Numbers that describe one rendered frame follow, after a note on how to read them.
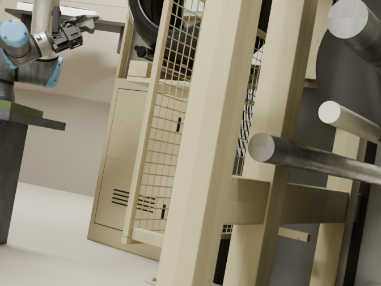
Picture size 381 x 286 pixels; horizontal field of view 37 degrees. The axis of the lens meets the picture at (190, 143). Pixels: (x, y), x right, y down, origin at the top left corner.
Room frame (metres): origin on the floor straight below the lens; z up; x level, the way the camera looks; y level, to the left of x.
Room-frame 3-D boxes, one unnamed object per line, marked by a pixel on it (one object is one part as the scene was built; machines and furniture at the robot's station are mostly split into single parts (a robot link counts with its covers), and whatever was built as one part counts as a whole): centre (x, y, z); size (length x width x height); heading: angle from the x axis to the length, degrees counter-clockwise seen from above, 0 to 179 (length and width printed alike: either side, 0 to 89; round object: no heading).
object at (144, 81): (2.21, 0.03, 0.80); 0.37 x 0.36 x 0.02; 57
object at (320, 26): (2.18, -0.41, 1.05); 0.20 x 0.15 x 0.30; 147
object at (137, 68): (2.28, 0.14, 0.83); 0.36 x 0.09 x 0.06; 147
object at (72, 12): (5.13, 1.16, 1.61); 0.37 x 0.35 x 0.09; 76
